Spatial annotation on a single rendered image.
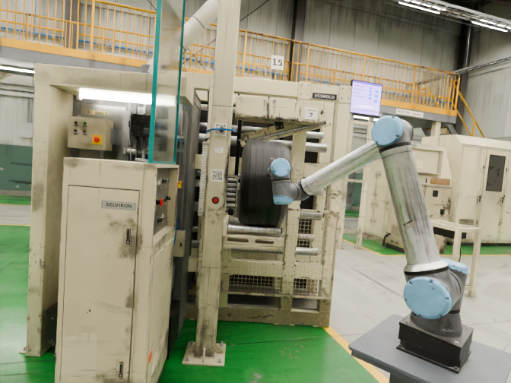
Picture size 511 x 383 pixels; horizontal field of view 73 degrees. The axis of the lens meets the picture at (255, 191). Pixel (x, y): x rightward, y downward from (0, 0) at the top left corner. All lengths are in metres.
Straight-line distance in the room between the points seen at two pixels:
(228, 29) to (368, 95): 4.27
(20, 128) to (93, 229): 10.05
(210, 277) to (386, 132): 1.46
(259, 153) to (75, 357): 1.38
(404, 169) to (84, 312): 1.47
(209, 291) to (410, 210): 1.44
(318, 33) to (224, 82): 11.18
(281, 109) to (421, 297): 1.61
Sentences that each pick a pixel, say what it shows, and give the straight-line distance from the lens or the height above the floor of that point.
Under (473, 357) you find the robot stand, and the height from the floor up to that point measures 0.60.
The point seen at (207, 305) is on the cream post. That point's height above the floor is 0.37.
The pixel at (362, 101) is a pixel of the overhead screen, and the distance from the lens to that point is 6.24.
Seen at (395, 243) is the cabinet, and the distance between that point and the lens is 6.79.
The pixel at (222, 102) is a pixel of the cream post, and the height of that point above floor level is 1.67.
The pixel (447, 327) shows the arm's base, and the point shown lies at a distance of 1.60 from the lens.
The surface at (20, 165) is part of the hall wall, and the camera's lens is 11.62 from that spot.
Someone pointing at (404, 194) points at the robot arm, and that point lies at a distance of 1.35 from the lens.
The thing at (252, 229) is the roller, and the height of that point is 0.90.
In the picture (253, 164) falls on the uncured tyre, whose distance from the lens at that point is 2.02.
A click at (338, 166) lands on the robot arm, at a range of 1.62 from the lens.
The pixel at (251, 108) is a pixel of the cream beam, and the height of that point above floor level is 1.70.
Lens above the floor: 1.28
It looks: 4 degrees down
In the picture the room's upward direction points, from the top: 4 degrees clockwise
